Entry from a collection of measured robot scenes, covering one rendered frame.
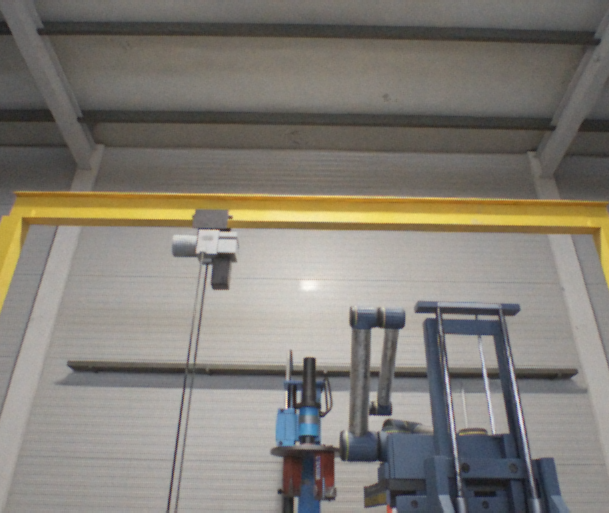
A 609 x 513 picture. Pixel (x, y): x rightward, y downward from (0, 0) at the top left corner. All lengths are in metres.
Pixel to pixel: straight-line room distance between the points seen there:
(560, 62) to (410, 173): 2.48
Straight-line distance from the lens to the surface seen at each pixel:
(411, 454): 3.09
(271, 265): 6.75
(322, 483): 3.79
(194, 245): 4.14
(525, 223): 4.68
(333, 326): 6.38
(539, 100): 7.99
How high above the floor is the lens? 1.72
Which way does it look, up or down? 29 degrees up
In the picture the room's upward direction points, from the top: 1 degrees clockwise
